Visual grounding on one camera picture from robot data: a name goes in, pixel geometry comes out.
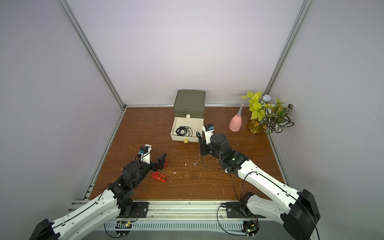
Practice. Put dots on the potted green plant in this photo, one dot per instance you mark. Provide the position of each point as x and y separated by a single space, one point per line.
267 117

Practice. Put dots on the controller board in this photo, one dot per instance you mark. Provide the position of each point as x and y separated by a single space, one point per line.
123 228
251 228

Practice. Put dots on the cream drawer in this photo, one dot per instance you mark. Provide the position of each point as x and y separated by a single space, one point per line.
194 124

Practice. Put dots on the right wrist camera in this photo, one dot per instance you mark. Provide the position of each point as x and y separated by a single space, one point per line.
208 131

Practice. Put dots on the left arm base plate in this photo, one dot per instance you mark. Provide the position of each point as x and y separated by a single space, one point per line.
135 210

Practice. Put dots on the red earphones lower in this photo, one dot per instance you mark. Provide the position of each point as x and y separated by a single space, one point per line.
159 176

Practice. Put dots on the aluminium mounting rail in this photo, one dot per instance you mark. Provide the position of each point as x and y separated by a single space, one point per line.
178 210

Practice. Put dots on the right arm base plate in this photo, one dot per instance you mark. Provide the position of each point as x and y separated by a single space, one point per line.
239 211

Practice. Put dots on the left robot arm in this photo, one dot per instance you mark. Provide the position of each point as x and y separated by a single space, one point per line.
113 202

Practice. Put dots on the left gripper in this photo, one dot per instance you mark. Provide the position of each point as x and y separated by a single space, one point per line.
159 165

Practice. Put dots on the olive green top drawer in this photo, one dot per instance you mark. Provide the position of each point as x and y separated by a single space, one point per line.
192 114

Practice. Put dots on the black earphones top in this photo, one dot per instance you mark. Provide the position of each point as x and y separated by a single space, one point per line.
182 131

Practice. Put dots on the right controller board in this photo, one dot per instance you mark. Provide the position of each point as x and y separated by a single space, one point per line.
251 228

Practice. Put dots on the left controller board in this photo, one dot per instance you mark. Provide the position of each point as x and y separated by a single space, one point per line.
123 228

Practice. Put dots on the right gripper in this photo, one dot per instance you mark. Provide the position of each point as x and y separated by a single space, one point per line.
204 147

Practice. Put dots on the black earphones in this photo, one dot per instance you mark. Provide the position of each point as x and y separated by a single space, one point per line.
199 136
182 131
190 134

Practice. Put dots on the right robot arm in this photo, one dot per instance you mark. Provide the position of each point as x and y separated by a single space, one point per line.
296 210

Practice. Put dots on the three-tier drawer cabinet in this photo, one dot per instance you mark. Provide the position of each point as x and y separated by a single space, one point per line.
190 100

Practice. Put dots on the pink vase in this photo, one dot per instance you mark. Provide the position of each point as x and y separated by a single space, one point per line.
236 121

